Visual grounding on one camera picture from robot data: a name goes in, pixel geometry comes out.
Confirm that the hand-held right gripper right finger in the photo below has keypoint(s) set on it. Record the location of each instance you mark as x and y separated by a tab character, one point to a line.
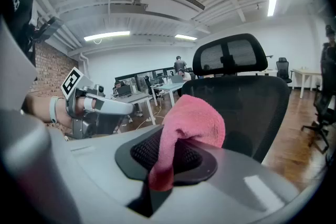
236	191

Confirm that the person's left forearm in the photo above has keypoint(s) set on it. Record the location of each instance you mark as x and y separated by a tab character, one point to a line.
39	110

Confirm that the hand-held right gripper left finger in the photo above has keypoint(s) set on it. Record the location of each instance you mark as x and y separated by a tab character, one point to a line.
99	170

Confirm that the black laptop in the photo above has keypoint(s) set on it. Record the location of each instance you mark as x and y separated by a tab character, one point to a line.
124	90

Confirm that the white desk blue top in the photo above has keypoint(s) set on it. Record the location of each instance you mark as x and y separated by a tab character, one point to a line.
168	86

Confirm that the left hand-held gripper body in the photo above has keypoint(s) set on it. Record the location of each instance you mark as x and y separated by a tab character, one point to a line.
78	91

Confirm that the white square table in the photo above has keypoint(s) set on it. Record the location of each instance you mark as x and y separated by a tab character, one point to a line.
307	72

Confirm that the black office chair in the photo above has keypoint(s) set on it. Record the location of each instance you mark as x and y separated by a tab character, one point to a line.
283	65
325	102

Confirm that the black mesh chair headrest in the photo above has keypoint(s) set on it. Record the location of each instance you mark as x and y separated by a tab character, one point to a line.
199	65

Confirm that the pink cloth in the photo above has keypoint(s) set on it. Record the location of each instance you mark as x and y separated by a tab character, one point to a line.
194	118

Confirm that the grey desk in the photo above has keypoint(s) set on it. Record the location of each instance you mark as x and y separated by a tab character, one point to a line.
131	99

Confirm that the white ceiling air conditioner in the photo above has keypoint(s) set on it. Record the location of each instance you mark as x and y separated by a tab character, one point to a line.
170	5

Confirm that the white ceiling light bar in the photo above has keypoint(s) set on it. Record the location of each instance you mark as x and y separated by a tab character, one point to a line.
272	4
186	37
107	35

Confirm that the white wristband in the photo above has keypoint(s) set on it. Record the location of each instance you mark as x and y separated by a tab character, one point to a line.
53	110

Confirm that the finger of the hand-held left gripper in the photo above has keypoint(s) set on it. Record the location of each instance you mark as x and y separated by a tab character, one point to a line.
115	107

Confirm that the grey laptop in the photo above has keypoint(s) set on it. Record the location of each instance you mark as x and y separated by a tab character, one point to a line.
176	79

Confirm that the white round table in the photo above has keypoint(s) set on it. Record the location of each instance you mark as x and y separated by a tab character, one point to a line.
262	72

